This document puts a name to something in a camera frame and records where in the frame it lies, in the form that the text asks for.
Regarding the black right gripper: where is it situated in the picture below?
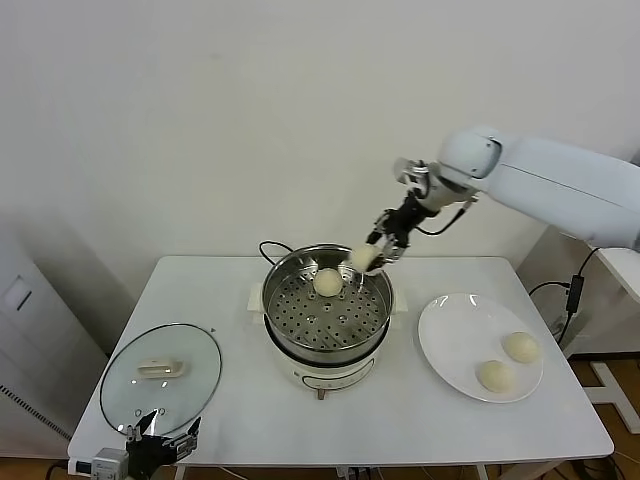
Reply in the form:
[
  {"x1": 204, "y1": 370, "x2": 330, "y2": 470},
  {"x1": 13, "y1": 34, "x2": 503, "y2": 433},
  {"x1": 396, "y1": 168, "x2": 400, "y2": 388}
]
[{"x1": 368, "y1": 197, "x2": 427, "y2": 274}]

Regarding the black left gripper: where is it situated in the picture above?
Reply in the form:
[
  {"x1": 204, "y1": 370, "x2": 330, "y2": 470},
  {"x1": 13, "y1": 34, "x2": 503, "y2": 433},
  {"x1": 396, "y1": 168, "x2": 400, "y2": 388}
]
[{"x1": 124, "y1": 411, "x2": 203, "y2": 480}]

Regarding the white steamed baozi bun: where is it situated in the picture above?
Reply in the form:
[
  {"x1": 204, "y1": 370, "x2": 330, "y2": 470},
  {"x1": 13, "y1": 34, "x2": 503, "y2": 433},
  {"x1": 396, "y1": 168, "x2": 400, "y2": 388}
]
[
  {"x1": 312, "y1": 268, "x2": 345, "y2": 299},
  {"x1": 474, "y1": 359, "x2": 516, "y2": 394},
  {"x1": 349, "y1": 243, "x2": 381, "y2": 274},
  {"x1": 502, "y1": 332, "x2": 541, "y2": 364}
]

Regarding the round glass pot lid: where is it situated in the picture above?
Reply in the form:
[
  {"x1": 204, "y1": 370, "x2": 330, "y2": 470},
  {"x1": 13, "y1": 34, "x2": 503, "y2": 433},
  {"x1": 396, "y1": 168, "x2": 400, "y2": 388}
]
[{"x1": 99, "y1": 323, "x2": 224, "y2": 435}]

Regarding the stainless steel steamer basket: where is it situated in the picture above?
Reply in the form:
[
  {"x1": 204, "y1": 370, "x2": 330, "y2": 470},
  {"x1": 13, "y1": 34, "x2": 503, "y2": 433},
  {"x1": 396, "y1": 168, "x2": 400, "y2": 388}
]
[{"x1": 262, "y1": 243, "x2": 394, "y2": 357}]

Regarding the white round plate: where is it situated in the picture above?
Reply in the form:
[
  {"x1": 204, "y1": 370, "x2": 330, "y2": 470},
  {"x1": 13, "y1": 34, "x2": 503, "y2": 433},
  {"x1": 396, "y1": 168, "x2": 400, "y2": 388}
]
[{"x1": 417, "y1": 293, "x2": 545, "y2": 404}]

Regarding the cream electric cooker base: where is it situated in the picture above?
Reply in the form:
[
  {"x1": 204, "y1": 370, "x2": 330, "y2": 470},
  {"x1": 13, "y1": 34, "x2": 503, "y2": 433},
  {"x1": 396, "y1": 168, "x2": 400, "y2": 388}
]
[{"x1": 248, "y1": 282, "x2": 409, "y2": 402}]

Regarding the light grey cabinet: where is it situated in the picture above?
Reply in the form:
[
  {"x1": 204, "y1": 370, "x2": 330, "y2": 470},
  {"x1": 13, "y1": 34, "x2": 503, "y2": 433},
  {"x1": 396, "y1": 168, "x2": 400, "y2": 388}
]
[{"x1": 0, "y1": 219, "x2": 109, "y2": 436}]

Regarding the black power adapter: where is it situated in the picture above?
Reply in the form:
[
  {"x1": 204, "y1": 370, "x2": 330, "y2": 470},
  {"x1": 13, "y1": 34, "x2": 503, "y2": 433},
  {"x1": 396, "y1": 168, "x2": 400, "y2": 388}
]
[{"x1": 566, "y1": 274, "x2": 585, "y2": 315}]

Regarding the white side desk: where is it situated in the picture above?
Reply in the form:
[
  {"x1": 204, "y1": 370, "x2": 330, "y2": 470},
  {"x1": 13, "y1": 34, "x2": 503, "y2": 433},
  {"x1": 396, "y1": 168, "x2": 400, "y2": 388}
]
[{"x1": 589, "y1": 247, "x2": 640, "y2": 436}]

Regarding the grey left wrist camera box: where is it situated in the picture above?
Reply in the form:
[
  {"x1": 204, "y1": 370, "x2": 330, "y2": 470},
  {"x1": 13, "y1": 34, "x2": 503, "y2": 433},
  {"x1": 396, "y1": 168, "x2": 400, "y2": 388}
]
[{"x1": 92, "y1": 448, "x2": 129, "y2": 476}]

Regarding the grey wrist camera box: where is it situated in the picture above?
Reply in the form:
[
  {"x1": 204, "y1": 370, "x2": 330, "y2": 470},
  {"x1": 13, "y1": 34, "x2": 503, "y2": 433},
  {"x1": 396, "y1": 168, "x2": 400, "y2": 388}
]
[
  {"x1": 393, "y1": 157, "x2": 431, "y2": 189},
  {"x1": 92, "y1": 448, "x2": 129, "y2": 476}
]

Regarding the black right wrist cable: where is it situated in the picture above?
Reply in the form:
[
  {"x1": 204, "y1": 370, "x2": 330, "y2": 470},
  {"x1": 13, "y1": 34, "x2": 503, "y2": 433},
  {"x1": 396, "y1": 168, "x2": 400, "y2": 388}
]
[{"x1": 417, "y1": 197, "x2": 479, "y2": 236}]

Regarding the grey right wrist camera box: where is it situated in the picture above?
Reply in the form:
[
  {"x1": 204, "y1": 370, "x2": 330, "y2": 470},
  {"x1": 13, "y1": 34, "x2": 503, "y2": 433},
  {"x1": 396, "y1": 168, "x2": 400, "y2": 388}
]
[{"x1": 393, "y1": 157, "x2": 431, "y2": 189}]

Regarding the black cooker power cord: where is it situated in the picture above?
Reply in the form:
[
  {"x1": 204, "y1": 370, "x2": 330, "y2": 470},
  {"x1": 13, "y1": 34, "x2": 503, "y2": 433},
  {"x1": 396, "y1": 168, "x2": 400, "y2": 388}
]
[{"x1": 258, "y1": 241, "x2": 296, "y2": 266}]

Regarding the black adapter cable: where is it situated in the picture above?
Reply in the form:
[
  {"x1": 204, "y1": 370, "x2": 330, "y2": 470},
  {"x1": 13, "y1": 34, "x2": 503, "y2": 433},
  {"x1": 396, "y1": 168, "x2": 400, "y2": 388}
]
[{"x1": 528, "y1": 247, "x2": 606, "y2": 349}]

